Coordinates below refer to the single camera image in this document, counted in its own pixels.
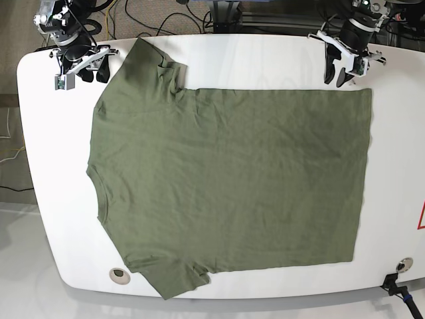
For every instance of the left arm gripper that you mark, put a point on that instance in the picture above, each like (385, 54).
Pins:
(335, 48)

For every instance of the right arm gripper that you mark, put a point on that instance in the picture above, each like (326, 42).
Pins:
(84, 60)

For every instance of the olive green T-shirt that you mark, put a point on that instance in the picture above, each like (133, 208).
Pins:
(195, 182)

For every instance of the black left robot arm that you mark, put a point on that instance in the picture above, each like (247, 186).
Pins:
(347, 34)

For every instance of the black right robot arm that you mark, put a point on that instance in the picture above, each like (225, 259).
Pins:
(67, 23)

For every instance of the red triangle sticker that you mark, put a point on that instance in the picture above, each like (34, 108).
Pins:
(421, 219)

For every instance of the left round table grommet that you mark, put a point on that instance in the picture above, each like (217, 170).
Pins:
(119, 276)

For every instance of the round table grommet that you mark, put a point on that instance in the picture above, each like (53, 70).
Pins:
(404, 265)
(119, 276)

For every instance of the right round table grommet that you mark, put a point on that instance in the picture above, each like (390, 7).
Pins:
(404, 265)

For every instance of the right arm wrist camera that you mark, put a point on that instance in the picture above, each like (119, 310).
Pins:
(64, 81)

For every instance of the black clamp with cable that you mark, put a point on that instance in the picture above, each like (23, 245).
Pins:
(402, 292)

